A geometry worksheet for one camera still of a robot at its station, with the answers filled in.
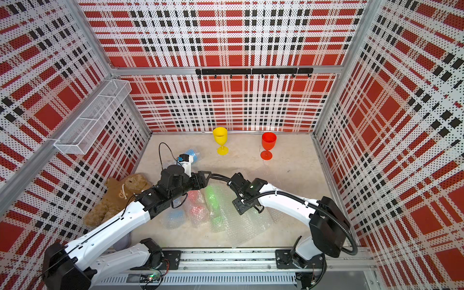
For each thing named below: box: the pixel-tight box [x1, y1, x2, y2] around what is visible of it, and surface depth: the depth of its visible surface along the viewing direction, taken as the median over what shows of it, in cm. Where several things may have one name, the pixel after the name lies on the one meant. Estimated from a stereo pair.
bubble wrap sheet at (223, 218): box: [204, 181, 284, 249], surface depth 81 cm
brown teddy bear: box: [83, 174, 152, 228], surface depth 86 cm
